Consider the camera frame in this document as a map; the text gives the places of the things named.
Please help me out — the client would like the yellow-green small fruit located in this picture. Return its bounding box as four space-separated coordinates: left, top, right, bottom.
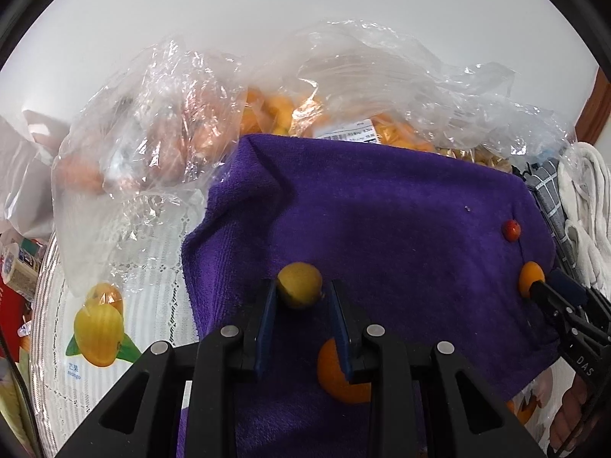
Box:
276 261 323 307

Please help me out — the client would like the small orange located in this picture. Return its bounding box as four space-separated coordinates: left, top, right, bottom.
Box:
518 261 545 298

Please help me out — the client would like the large orange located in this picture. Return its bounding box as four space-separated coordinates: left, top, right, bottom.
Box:
317 338 371 405

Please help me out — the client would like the small red fruit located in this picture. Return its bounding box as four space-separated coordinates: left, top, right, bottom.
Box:
501 219 522 242

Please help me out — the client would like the person's right hand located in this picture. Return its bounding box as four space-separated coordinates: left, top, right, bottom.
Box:
550 375 598 452

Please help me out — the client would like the white striped towel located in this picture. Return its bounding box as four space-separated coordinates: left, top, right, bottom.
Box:
558 142 611 297

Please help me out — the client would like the purple towel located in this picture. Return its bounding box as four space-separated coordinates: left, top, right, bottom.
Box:
176 132 563 458

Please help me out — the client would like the grey checked cloth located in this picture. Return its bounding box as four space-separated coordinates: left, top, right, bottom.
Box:
520 158 578 279

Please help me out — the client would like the fruit print tablecloth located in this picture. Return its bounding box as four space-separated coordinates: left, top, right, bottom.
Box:
28 185 564 458

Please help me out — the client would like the clear bag of oranges left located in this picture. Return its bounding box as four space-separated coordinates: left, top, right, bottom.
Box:
52 39 246 298

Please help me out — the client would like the clear bag of kumquats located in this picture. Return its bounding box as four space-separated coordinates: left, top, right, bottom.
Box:
247 21 574 168

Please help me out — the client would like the plastic bottle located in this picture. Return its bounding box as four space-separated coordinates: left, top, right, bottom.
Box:
1 243 40 302

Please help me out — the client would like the red paper bag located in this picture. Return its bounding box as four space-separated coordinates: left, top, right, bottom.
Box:
0 280 26 362

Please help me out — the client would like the white plastic bag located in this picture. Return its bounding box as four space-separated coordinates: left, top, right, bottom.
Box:
1 110 70 241

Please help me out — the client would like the brown door frame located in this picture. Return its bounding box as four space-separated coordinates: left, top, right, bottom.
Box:
575 69 611 145

